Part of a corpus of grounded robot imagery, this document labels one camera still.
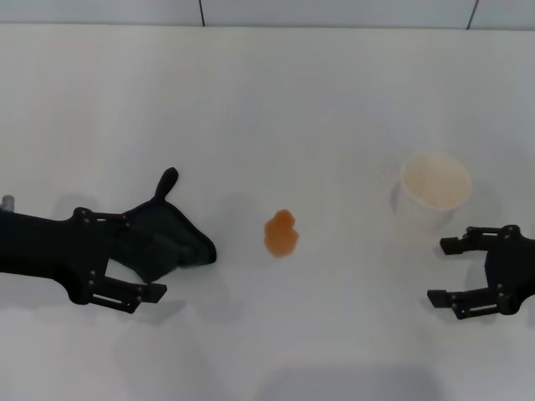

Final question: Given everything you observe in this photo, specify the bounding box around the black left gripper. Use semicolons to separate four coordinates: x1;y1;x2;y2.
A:
0;207;171;315

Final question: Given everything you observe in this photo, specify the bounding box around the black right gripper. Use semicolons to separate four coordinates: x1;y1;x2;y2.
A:
426;224;535;322

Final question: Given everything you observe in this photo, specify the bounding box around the dark blue rag with loop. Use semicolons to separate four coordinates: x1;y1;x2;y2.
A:
110;166;218;285

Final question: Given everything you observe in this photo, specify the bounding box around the white paper cup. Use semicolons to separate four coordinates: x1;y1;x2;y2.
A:
392;150;473;236

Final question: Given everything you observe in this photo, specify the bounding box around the orange liquid stain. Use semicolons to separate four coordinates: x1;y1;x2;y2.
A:
263;208;302;259

